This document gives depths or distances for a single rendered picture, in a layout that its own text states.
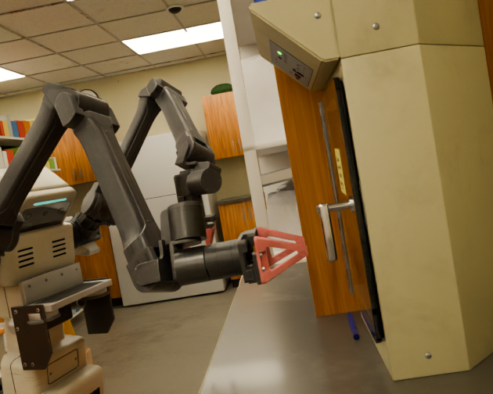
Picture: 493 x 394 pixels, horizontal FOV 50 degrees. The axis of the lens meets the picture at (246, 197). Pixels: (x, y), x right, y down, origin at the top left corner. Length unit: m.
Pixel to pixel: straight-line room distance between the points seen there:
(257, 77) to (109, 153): 1.30
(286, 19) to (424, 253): 0.39
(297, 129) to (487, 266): 0.47
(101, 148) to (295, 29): 0.42
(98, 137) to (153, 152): 4.81
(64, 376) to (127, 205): 0.77
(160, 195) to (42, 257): 4.35
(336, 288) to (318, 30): 0.59
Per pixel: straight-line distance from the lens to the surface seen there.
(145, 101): 1.63
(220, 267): 0.82
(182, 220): 0.83
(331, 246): 0.83
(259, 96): 2.21
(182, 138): 1.30
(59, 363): 1.57
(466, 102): 0.89
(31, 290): 1.46
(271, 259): 0.89
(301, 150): 1.14
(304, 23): 0.79
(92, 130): 1.03
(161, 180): 5.80
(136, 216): 0.91
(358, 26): 0.80
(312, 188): 1.14
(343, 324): 1.11
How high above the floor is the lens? 1.28
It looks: 3 degrees down
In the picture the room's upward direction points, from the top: 10 degrees counter-clockwise
